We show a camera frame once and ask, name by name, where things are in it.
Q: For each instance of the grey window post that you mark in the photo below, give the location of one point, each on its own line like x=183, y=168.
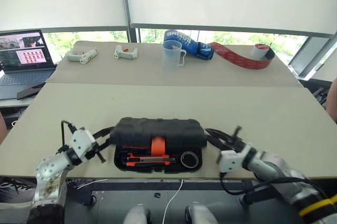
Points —
x=127, y=10

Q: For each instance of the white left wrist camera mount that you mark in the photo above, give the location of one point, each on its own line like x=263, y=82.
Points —
x=81, y=142

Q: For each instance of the black plastic tool case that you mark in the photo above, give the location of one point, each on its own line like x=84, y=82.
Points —
x=158, y=129

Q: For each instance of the blue boxing glove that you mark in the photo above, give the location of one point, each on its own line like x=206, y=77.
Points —
x=189, y=43

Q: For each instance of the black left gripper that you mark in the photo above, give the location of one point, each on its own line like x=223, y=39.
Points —
x=94, y=150

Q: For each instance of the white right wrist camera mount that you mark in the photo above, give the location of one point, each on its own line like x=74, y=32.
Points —
x=231, y=160

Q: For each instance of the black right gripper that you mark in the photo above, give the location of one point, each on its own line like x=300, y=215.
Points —
x=234, y=145

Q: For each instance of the open grey laptop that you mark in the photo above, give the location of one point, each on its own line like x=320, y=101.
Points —
x=23, y=76

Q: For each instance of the grey open window sash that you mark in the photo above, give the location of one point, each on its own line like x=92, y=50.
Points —
x=308, y=58

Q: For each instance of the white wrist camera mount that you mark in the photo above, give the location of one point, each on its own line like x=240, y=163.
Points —
x=81, y=142
x=231, y=160

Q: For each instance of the black printed bag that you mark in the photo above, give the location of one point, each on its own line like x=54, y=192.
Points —
x=13, y=187

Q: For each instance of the white glue gun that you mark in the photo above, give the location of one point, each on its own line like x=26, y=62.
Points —
x=81, y=56
x=125, y=54

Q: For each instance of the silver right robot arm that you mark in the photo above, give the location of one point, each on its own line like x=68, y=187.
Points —
x=276, y=166

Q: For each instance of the orange case latch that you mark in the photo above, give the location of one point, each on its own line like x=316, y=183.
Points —
x=158, y=146

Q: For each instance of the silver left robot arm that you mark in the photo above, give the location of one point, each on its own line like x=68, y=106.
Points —
x=50, y=174

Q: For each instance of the black electrical tape roll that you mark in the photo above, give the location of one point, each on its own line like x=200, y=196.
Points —
x=182, y=159

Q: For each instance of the grey rounded shape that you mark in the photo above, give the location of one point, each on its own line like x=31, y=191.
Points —
x=137, y=214
x=201, y=214

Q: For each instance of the small black floor clip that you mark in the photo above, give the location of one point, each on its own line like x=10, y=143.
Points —
x=157, y=195

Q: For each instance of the person in dark clothes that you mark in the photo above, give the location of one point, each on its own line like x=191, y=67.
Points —
x=333, y=100

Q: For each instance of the person's bare forearm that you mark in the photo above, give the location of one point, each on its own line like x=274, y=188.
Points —
x=2, y=129

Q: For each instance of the red printed tape roll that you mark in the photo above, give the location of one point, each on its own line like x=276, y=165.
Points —
x=237, y=59

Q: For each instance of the clear plastic measuring cup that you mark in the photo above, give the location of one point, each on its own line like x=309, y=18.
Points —
x=171, y=59

